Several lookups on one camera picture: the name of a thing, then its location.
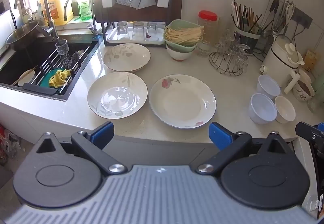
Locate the sink drain rack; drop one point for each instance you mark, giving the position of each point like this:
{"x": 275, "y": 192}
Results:
{"x": 48, "y": 62}

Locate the bundle of chopsticks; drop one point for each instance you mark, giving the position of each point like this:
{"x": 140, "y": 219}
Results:
{"x": 244, "y": 16}

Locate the three drinking glasses on tray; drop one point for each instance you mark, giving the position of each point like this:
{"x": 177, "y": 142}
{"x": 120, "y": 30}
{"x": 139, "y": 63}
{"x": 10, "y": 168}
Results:
{"x": 111, "y": 36}

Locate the clear drinking glass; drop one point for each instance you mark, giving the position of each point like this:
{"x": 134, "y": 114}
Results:
{"x": 151, "y": 29}
{"x": 138, "y": 30}
{"x": 122, "y": 29}

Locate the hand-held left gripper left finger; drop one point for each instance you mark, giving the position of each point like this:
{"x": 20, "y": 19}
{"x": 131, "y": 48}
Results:
{"x": 102, "y": 134}

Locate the glass pot lid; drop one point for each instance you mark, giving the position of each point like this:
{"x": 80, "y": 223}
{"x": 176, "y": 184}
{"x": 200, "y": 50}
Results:
{"x": 288, "y": 49}

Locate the white ceramic bowl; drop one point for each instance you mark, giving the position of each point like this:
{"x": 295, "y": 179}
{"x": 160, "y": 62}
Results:
{"x": 285, "y": 110}

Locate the crystal goblet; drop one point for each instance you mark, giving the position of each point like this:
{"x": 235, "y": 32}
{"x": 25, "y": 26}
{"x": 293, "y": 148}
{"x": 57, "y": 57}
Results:
{"x": 62, "y": 49}

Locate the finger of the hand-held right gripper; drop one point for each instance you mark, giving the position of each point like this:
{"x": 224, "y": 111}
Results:
{"x": 306, "y": 130}

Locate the green drain basin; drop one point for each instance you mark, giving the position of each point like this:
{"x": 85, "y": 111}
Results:
{"x": 177, "y": 49}

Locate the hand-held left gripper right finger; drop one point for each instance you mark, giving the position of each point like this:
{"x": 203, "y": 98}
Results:
{"x": 220, "y": 135}

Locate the green soap bottle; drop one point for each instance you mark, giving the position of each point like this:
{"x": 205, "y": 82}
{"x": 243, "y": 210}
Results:
{"x": 85, "y": 10}

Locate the pink flower plate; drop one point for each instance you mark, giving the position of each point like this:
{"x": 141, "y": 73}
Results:
{"x": 182, "y": 102}

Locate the dark wall socket strip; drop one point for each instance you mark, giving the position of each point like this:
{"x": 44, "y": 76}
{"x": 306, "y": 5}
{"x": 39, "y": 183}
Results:
{"x": 302, "y": 17}

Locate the yellow oil bottle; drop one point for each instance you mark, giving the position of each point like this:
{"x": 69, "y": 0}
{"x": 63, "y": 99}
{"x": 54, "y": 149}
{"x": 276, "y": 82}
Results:
{"x": 57, "y": 4}

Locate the small steel faucet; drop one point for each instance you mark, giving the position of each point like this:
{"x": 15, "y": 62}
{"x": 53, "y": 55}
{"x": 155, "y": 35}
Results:
{"x": 92, "y": 16}

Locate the green chopstick holder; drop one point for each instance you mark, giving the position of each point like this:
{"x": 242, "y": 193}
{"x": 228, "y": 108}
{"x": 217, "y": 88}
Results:
{"x": 249, "y": 39}

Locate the white dish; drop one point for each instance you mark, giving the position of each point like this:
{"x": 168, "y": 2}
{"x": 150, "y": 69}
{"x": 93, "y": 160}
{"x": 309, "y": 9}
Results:
{"x": 25, "y": 78}

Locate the steel scrubber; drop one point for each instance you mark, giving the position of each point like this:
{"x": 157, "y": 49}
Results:
{"x": 72, "y": 59}

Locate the clear glass plate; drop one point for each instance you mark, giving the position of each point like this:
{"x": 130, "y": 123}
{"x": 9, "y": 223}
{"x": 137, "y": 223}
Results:
{"x": 120, "y": 100}

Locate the tall steel faucet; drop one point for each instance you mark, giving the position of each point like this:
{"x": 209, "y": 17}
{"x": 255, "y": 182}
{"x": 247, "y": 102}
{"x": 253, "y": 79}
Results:
{"x": 45, "y": 4}

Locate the green strainer basket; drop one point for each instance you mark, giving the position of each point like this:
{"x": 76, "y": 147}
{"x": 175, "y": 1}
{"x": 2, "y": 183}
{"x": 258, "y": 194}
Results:
{"x": 177, "y": 23}

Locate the floral ceramic bowl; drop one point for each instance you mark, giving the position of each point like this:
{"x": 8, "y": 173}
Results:
{"x": 303, "y": 90}

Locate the white electric pot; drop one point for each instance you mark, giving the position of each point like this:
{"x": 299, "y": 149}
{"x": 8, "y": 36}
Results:
{"x": 276, "y": 67}

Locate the clear glass cup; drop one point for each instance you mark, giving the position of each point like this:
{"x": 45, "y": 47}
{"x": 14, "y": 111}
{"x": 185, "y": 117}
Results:
{"x": 243, "y": 58}
{"x": 224, "y": 48}

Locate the red lid glass jar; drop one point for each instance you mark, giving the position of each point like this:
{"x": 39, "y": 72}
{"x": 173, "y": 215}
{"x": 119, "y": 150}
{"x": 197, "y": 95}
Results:
{"x": 207, "y": 24}

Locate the purple stem glass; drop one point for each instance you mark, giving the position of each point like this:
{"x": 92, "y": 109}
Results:
{"x": 236, "y": 36}

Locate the white bowl red base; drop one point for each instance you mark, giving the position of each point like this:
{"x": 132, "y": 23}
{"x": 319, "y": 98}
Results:
{"x": 180, "y": 55}

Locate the leaf print plate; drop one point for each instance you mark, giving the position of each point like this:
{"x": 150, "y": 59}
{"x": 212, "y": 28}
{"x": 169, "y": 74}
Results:
{"x": 126, "y": 58}
{"x": 98, "y": 92}

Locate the green glass bottle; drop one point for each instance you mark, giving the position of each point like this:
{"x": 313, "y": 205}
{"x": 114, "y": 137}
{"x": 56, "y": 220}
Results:
{"x": 316, "y": 95}

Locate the yellow rag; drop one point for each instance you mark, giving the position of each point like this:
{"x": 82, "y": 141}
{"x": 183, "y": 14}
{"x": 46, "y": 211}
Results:
{"x": 60, "y": 78}

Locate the steel pan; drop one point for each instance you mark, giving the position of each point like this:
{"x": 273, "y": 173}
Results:
{"x": 22, "y": 35}

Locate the black dish rack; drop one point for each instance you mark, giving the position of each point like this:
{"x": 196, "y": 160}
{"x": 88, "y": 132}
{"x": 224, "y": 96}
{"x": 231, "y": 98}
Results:
{"x": 168, "y": 14}

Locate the yellow packet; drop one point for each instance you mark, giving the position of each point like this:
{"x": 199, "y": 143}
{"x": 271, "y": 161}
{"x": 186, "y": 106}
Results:
{"x": 310, "y": 59}

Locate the green sponge mat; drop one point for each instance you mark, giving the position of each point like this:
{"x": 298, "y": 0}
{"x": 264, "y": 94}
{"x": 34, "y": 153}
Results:
{"x": 45, "y": 81}

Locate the pale enoki mushroom bunch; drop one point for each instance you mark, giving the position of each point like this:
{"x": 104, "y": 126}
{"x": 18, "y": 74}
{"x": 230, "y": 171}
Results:
{"x": 183, "y": 34}

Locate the translucent plastic cup back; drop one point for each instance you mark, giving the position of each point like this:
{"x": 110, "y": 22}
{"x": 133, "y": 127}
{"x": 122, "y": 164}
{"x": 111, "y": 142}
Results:
{"x": 268, "y": 86}

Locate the black sink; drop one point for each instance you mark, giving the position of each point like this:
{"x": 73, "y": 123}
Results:
{"x": 15, "y": 67}

